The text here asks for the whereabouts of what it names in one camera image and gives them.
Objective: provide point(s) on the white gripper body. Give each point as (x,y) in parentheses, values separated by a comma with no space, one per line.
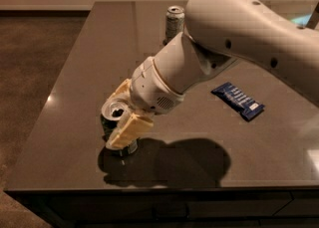
(150,88)

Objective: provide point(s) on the white green soda can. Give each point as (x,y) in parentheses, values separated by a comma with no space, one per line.
(174,21)

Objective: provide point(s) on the blue snack bar wrapper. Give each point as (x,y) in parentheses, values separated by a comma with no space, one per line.
(245,105)

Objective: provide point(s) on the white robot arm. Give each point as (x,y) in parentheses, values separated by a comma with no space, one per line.
(217,33)

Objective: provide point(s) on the dark cabinet under table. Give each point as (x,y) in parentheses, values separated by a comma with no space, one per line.
(172,208)

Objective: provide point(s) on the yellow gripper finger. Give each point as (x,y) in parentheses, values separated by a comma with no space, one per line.
(122,93)
(131,126)

